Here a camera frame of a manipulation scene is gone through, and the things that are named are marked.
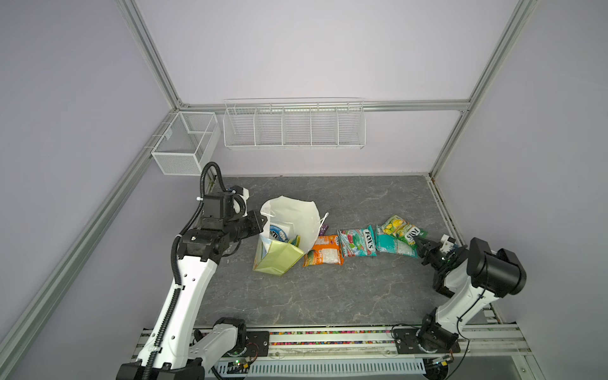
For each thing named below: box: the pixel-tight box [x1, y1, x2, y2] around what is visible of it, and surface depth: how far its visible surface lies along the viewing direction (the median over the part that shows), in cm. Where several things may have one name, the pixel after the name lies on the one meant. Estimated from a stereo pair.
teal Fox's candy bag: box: [375, 224, 419, 259], surface depth 95 cm
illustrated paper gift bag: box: [253, 195, 330, 277], surface depth 79 cm
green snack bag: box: [288, 234, 302, 248], surface depth 88 cm
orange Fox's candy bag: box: [302, 235, 345, 267], surface depth 93 cm
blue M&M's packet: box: [269, 224, 289, 244], surface depth 95 cm
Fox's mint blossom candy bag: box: [337, 224, 378, 259], surface depth 95 cm
